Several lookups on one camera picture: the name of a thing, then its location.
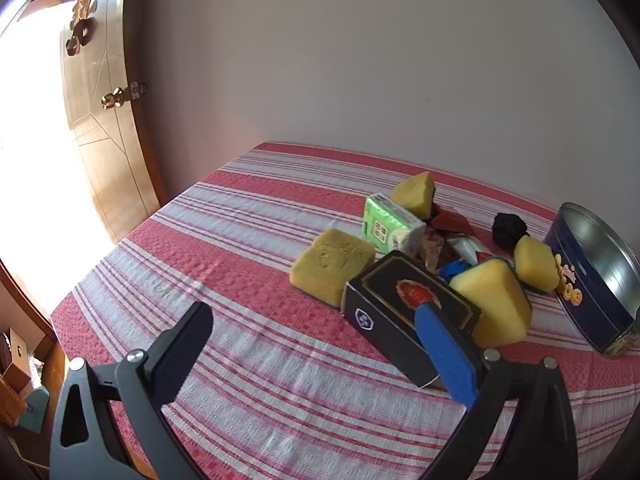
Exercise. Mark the rounded yellow sponge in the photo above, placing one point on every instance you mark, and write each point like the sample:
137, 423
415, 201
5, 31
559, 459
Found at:
535, 262

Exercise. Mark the black rectangular box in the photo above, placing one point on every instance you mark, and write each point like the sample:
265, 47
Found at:
395, 320

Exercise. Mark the brass door latch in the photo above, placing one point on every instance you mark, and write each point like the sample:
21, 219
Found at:
139, 91

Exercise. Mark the red striped tablecloth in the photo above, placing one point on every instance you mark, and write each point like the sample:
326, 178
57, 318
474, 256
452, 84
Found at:
250, 220

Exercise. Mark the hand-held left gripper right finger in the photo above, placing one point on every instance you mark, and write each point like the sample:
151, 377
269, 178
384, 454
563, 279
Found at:
445, 355

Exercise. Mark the white snack wrapper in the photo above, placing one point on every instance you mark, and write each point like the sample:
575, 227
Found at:
467, 247

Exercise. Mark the cardboard box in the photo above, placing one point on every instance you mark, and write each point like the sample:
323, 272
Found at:
15, 355

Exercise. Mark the round blue metal tin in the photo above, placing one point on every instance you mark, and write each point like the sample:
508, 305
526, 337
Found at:
590, 305

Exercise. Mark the brass door knob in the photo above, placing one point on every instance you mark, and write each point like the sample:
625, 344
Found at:
111, 99

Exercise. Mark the small yellow green scouring sponge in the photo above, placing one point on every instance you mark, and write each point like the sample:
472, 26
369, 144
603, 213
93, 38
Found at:
412, 194

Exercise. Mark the green tissue pack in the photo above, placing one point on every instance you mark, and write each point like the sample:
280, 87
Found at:
387, 225

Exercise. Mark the teal box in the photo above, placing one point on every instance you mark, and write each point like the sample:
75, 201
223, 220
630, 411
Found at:
35, 410

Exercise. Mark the red snack packet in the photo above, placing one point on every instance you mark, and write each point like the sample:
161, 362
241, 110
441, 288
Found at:
447, 222

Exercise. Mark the brown snack wrapper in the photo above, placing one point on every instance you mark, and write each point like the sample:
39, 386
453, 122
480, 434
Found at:
432, 250

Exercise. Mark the door hanging ornament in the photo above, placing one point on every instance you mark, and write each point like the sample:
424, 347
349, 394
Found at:
82, 27

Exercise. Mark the large yellow green scouring sponge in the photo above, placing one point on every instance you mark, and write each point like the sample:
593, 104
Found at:
492, 305

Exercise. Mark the wooden door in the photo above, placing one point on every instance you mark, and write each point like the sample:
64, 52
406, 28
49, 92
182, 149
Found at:
105, 125

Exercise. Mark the black yarn ball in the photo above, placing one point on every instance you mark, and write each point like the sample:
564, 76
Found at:
507, 230

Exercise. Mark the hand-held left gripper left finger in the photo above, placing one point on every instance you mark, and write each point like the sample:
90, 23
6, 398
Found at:
185, 345

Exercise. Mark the large coarse yellow sponge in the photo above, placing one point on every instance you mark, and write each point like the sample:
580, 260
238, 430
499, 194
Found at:
330, 265

